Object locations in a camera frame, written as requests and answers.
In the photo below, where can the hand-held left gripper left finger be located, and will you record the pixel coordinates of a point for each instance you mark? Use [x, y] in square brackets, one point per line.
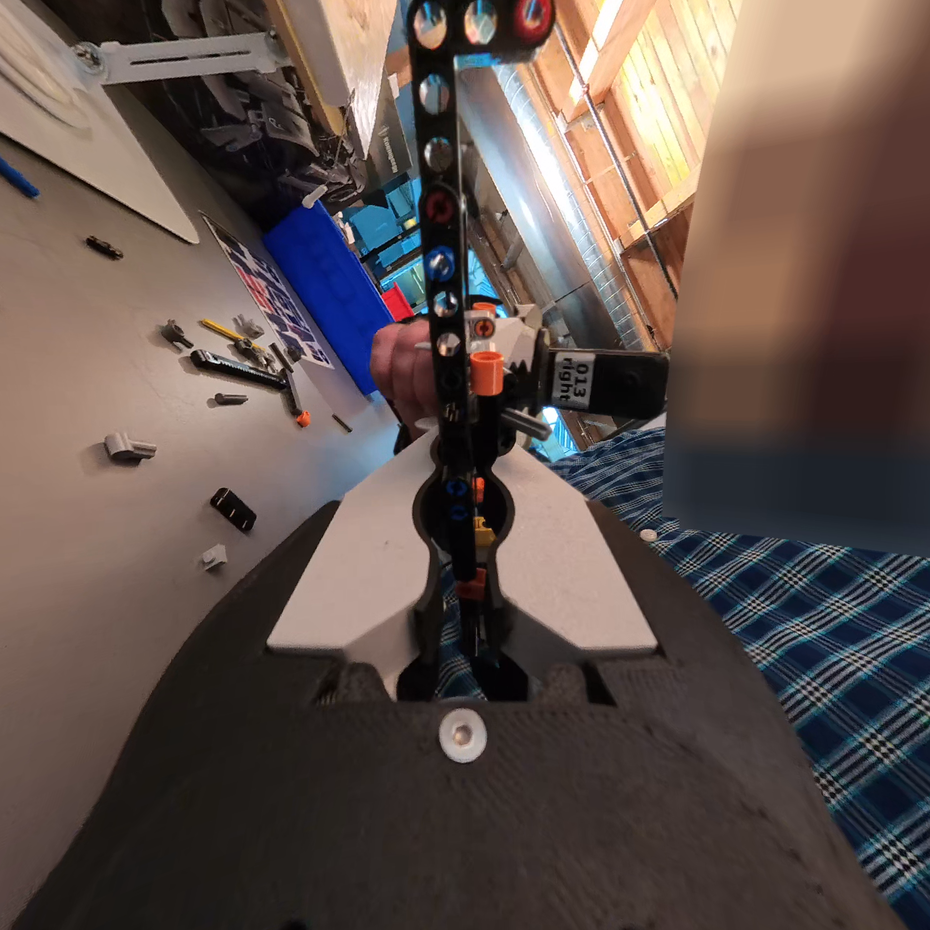
[349, 581]

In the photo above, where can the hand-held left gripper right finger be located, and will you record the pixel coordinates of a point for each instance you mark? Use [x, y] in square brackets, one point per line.
[581, 581]

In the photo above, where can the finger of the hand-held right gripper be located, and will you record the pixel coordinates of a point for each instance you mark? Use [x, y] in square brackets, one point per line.
[519, 336]

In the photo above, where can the black lego chassis assembly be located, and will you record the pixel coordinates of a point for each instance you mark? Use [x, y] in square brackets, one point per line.
[439, 218]

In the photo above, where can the short black lego beam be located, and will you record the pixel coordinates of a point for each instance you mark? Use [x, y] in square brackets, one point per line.
[232, 508]

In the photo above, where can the black lego axle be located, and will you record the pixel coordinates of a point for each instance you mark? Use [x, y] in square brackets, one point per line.
[232, 367]

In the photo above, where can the light grey lego connector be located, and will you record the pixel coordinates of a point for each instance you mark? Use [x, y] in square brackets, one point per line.
[129, 447]
[247, 325]

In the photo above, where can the yellow lego axle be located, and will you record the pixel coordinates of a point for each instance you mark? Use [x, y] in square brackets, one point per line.
[221, 330]

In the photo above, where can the small dark grey lego piece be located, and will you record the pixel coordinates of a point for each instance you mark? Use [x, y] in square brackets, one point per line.
[174, 334]

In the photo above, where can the short blue lego pin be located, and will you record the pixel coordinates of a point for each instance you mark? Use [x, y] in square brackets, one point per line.
[18, 178]

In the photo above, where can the person's right hand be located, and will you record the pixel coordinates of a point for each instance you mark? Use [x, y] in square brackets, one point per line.
[399, 370]

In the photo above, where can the red storage bin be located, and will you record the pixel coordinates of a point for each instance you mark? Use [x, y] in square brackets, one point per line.
[397, 301]

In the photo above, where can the black axle with orange bush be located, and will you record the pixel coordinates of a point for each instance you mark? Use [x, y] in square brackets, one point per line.
[294, 396]

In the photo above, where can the blue storage bin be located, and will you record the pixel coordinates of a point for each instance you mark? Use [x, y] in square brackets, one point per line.
[327, 290]

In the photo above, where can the person's plaid shirt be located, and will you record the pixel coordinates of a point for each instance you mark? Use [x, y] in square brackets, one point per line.
[799, 617]

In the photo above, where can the page holder clip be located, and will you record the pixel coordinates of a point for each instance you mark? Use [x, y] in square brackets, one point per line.
[312, 196]

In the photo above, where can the sticker sheet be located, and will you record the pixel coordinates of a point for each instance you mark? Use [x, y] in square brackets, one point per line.
[269, 290]

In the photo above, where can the white book stand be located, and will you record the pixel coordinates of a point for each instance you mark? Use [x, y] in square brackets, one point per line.
[72, 109]

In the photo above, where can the silver ventilation duct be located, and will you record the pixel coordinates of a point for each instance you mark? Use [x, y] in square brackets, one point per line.
[552, 218]

